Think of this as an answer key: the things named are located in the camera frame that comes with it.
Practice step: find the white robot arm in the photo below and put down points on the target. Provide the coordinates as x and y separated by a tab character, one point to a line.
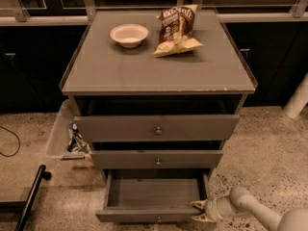
240	203

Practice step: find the grey drawer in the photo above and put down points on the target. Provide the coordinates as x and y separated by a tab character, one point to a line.
156	159
96	128
153	195

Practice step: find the black metal bar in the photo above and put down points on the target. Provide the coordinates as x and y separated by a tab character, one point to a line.
23	207

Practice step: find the clear plastic bin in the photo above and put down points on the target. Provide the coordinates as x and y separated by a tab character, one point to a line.
59	138

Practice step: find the brown chip bag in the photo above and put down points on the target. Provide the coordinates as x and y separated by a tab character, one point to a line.
176	34

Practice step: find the grey top drawer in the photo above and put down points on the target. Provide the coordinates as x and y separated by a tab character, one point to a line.
96	128

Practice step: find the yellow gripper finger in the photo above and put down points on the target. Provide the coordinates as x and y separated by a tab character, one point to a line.
199	204
202	218

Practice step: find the grey drawer cabinet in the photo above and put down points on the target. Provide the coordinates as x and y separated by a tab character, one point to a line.
110	80

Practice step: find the colourful packet in bin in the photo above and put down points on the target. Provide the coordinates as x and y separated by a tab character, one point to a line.
76	143

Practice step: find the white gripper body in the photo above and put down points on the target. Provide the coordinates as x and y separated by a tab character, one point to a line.
212	210

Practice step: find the white paper bowl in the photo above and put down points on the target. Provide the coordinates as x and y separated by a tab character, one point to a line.
129	35

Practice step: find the grey middle drawer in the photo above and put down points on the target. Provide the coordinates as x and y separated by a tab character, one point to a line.
156	159

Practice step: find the white pole at right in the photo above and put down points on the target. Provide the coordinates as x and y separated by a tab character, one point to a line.
298	100

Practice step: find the metal railing frame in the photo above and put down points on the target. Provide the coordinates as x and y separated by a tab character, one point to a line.
79	12

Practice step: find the grey bottom drawer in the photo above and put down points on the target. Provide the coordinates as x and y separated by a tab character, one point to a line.
153	195

